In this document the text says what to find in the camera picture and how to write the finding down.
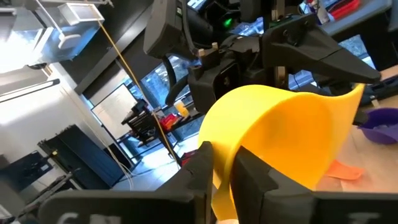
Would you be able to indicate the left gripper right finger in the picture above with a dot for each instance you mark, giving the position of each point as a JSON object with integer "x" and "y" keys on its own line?
{"x": 280, "y": 202}

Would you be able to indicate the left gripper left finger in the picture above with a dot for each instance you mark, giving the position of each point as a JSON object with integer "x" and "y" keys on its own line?
{"x": 124, "y": 207}

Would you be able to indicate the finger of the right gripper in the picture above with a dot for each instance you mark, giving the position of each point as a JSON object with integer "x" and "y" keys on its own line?
{"x": 304, "y": 46}
{"x": 335, "y": 88}

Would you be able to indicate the purple measuring cup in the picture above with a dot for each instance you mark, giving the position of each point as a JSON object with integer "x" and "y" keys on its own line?
{"x": 382, "y": 130}

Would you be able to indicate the orange measuring cup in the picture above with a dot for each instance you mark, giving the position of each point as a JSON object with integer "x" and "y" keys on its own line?
{"x": 342, "y": 171}

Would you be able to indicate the yellow measuring cup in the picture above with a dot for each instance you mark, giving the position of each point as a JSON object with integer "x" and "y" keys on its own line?
{"x": 280, "y": 130}

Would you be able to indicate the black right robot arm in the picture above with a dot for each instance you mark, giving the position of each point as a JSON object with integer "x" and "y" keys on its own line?
{"x": 164, "y": 31}

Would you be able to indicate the orange translucent bottle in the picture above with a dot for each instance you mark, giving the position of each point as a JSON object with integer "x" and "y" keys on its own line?
{"x": 181, "y": 109}

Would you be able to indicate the dark room divider panel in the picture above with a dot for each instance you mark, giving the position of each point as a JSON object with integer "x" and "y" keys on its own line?
{"x": 84, "y": 155}

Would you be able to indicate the red black tool box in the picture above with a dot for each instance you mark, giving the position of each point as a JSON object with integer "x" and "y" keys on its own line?
{"x": 169, "y": 121}

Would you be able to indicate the black equipment cart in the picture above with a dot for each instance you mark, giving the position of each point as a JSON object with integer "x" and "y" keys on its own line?
{"x": 140, "y": 123}

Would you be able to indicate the whiteboard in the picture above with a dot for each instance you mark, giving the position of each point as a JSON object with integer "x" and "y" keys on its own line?
{"x": 113, "y": 109}

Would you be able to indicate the black aluminium table frame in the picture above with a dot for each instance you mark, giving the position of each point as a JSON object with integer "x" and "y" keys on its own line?
{"x": 385, "y": 90}

